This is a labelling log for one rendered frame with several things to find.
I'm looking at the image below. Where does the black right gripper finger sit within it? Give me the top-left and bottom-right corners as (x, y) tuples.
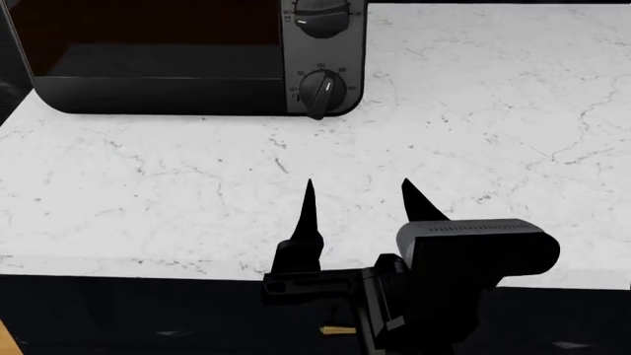
(400, 177), (452, 225)
(269, 177), (326, 277)

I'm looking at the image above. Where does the black temperature knob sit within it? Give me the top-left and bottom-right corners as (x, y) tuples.
(297, 69), (348, 121)

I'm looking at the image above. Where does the black toaster oven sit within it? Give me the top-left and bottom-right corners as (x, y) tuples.
(0, 0), (369, 120)

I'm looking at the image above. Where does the dark glass oven door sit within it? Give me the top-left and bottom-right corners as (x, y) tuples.
(6, 0), (289, 116)

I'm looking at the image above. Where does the small yellow tag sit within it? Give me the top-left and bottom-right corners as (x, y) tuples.
(319, 325), (357, 337)

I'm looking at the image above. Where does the black round timer knob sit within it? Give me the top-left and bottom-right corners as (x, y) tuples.
(290, 0), (354, 40)

